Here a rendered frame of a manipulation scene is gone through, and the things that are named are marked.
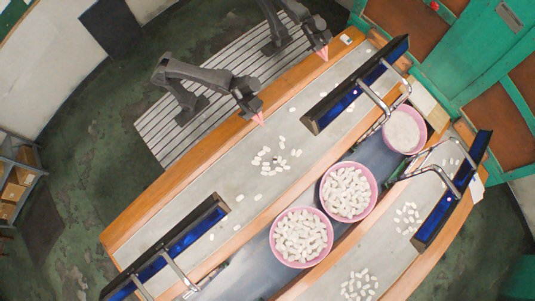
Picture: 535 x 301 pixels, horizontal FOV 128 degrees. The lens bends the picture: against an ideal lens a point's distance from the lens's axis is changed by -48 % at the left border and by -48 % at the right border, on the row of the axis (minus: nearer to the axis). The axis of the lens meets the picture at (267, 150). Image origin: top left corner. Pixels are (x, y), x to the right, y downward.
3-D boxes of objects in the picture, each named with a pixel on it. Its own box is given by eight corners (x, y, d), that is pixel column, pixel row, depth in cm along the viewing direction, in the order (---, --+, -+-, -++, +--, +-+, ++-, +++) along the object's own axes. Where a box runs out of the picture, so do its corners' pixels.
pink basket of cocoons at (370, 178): (306, 207, 110) (308, 206, 101) (330, 156, 116) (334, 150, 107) (356, 230, 107) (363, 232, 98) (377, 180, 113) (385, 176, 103)
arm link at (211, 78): (234, 70, 88) (157, 48, 80) (228, 91, 85) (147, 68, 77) (228, 83, 99) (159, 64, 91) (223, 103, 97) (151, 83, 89)
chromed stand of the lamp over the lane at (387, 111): (325, 125, 120) (349, 79, 77) (350, 102, 123) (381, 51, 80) (351, 153, 116) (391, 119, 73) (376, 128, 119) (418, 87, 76)
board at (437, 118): (397, 89, 115) (398, 88, 114) (410, 74, 118) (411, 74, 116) (438, 134, 108) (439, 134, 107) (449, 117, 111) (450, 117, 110)
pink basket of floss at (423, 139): (376, 156, 116) (384, 151, 106) (374, 107, 122) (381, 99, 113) (419, 160, 114) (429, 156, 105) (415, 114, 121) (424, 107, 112)
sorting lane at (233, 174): (114, 254, 101) (111, 255, 99) (366, 40, 129) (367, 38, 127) (148, 303, 95) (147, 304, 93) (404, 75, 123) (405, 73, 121)
